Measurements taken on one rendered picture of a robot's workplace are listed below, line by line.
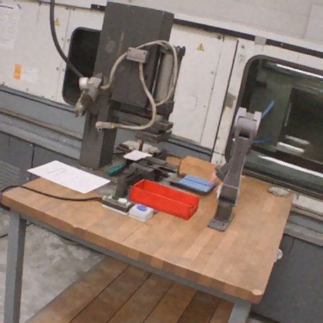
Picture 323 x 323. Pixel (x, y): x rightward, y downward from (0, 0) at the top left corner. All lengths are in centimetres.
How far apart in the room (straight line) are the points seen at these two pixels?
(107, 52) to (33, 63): 125
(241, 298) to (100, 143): 98
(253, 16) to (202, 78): 220
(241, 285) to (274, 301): 134
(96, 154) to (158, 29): 62
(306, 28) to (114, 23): 286
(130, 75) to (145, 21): 24
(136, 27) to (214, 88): 76
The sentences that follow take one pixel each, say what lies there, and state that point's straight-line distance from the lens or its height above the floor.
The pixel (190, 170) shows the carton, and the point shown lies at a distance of 216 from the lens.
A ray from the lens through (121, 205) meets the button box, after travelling 163.
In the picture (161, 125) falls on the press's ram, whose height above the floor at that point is 117.
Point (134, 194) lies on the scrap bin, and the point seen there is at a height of 93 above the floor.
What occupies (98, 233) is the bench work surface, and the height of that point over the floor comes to 90.
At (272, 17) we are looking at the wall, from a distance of 457.
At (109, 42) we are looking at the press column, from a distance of 194.
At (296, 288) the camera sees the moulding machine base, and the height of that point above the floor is 34.
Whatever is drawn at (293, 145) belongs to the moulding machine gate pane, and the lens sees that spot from 237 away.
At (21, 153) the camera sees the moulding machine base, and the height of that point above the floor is 54.
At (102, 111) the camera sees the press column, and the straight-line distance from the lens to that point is 197.
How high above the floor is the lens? 158
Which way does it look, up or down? 17 degrees down
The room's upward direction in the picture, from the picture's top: 12 degrees clockwise
